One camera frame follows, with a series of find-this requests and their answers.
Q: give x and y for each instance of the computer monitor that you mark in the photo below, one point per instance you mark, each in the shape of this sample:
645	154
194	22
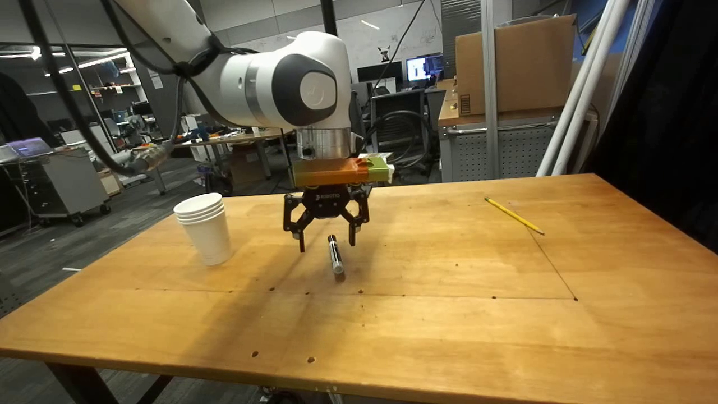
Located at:
419	68

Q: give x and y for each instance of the silver vertical post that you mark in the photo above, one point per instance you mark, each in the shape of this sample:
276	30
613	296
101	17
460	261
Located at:
491	119

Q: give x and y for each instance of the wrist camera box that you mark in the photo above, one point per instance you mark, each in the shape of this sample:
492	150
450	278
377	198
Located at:
329	171

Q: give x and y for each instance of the metal shelf rack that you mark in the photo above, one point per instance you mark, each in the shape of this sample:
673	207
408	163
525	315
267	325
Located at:
113	90

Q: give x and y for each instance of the black vertical pole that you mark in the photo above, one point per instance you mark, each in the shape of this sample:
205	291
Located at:
329	14

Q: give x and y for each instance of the black table frame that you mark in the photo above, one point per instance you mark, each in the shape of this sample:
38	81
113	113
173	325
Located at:
82	385

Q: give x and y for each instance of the Franka robot arm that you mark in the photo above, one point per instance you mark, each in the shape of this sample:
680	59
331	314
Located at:
254	81

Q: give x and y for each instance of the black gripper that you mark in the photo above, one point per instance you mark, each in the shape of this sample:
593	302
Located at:
329	201

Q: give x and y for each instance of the large cardboard box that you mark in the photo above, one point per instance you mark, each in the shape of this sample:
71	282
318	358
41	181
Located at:
530	68

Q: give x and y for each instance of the white foam cup stack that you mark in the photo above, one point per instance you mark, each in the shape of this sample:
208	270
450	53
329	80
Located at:
208	232

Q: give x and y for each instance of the open laptop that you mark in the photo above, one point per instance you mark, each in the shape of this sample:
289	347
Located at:
31	150

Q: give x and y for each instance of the grey marker pen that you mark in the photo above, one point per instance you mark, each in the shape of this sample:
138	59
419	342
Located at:
336	259

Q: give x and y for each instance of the yellow pencil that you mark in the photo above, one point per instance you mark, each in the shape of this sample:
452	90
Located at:
515	216

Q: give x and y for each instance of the grey equipment cart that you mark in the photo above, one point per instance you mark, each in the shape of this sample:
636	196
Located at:
68	182

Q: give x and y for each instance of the black curtain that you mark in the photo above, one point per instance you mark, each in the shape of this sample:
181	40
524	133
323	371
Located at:
673	113

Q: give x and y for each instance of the white pipe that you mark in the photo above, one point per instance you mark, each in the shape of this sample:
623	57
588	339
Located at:
579	90
603	90

